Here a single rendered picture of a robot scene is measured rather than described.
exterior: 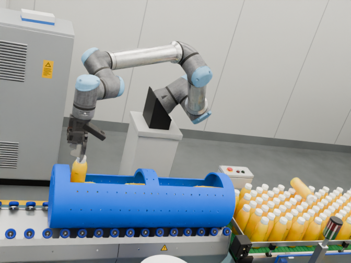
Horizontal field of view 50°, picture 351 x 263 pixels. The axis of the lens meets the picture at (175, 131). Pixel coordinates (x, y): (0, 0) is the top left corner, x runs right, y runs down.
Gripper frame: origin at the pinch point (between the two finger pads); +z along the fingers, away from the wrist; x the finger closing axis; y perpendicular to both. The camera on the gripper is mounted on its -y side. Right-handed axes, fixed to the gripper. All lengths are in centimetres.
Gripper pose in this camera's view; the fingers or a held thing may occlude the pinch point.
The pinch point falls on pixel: (81, 157)
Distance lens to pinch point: 171.4
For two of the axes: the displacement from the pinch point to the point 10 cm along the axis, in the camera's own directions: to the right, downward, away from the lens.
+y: -9.3, -0.8, -3.6
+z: -2.4, 8.7, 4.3
